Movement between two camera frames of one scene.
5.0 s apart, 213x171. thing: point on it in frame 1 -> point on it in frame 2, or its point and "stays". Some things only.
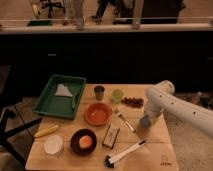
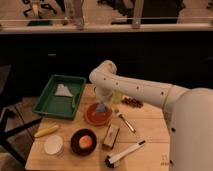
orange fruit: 85,142 stays
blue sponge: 144,121 -> 101,107
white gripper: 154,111 -> 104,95
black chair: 5,83 stays
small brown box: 111,136 stays
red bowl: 98,113 stays
